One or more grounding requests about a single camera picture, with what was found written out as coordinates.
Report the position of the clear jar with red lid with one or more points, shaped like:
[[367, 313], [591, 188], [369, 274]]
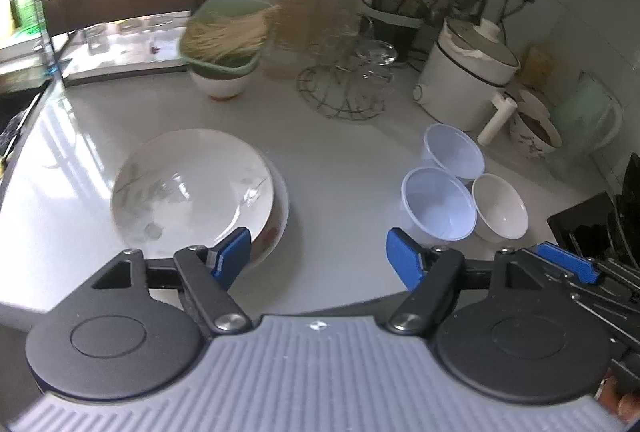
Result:
[[292, 22]]

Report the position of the clear glass tumbler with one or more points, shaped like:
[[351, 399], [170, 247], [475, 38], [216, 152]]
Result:
[[128, 26], [95, 36], [158, 22]]

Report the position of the green chopstick holder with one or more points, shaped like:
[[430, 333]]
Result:
[[395, 30]]

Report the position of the dried noodles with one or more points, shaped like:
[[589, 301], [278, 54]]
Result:
[[225, 35]]

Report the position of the large leaf print plate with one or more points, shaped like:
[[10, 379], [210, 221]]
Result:
[[190, 192]]

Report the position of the white bowl with orange foot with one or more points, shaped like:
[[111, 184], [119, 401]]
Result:
[[220, 85]]

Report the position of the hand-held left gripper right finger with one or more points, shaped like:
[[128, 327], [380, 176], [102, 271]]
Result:
[[402, 257]]

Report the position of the small white dish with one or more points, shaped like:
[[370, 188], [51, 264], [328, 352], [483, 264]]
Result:
[[535, 101]]

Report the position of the pale green kettle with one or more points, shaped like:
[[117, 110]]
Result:
[[580, 112]]

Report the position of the red flower print plate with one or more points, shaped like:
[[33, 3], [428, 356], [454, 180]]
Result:
[[280, 222]]

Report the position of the white electric pot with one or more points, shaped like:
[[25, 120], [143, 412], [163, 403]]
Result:
[[450, 77]]

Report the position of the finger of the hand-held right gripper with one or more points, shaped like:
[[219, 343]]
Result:
[[570, 262], [605, 312]]

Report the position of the translucent plastic bowl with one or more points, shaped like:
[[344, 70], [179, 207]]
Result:
[[455, 152], [440, 207]]

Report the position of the black sink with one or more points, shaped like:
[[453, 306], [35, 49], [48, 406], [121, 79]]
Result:
[[12, 117]]

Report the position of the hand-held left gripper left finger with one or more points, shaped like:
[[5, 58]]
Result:
[[232, 254]]

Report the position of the green bottle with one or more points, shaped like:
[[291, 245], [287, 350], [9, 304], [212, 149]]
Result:
[[25, 12]]

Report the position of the steel tray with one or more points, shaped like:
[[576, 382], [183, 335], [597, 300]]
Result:
[[125, 57]]

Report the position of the plain white ceramic bowl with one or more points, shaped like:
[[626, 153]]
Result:
[[500, 207]]

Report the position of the green strainer basket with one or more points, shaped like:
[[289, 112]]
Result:
[[215, 70]]

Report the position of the person's right hand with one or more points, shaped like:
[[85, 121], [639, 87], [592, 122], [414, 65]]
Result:
[[622, 399]]

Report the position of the yellow packet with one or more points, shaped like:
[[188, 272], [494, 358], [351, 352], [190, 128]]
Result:
[[537, 65]]

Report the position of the black dish rack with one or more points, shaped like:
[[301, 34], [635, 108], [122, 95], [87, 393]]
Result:
[[575, 222]]

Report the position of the patterned bowl with brown contents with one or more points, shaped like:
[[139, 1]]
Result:
[[530, 142]]

